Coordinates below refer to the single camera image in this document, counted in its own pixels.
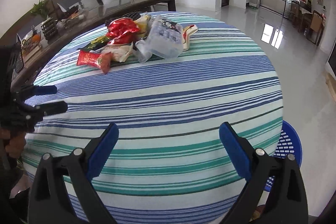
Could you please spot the shiny red bag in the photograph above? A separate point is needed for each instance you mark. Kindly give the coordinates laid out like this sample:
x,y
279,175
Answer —
x,y
122,31

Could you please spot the striped blue green tablecloth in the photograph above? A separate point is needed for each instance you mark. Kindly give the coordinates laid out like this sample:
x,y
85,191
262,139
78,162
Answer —
x,y
169,165

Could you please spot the person's left hand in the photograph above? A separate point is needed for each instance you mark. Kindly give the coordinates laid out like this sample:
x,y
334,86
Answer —
x,y
16,143

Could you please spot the fruit basket with oranges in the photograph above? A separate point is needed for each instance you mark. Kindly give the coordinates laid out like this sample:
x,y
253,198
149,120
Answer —
x,y
30,42

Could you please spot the long red snack wrapper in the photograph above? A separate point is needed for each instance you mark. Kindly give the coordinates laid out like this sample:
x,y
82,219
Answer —
x,y
98,60

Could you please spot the black foam fruit net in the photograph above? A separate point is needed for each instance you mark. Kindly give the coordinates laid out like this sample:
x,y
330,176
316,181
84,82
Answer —
x,y
132,15

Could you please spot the dark wooden coffee table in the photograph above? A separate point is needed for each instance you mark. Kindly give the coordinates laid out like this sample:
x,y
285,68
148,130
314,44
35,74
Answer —
x,y
93,18

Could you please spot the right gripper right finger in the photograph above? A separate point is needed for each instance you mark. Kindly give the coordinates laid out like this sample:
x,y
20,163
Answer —
x,y
287,202

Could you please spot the black stacked cup rack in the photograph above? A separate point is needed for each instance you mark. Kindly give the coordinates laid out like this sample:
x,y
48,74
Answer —
x,y
49,28

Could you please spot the grey white cushion left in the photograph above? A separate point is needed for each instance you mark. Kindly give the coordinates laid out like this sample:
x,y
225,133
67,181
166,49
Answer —
x,y
82,4

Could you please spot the clear wet wipes pack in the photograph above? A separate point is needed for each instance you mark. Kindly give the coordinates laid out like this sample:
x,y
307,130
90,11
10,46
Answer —
x,y
165,40

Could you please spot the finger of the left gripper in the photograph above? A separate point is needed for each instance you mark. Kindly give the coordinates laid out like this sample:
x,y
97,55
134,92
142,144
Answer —
x,y
28,91
47,109

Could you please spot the white cream snack packet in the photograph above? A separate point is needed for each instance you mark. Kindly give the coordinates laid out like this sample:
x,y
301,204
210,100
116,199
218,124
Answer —
x,y
118,53

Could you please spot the clear glass tray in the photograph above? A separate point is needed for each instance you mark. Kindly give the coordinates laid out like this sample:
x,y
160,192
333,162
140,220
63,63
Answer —
x,y
75,18

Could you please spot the green potted plant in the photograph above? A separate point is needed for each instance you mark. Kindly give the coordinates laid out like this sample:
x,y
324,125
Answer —
x,y
40,7

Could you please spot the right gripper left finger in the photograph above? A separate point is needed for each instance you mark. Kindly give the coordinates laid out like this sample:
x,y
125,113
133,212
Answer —
x,y
49,201

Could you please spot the yellow chip bag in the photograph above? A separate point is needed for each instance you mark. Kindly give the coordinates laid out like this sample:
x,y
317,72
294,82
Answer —
x,y
143,23

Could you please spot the dark green snack wrapper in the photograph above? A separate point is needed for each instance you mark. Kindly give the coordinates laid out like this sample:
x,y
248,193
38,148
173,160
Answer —
x,y
96,44

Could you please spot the wooden dining chair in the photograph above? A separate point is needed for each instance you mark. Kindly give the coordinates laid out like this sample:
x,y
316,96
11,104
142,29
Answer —
x,y
316,28

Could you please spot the white red paper wrapper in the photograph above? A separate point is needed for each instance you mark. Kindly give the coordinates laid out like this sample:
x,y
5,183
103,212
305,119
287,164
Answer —
x,y
187,32

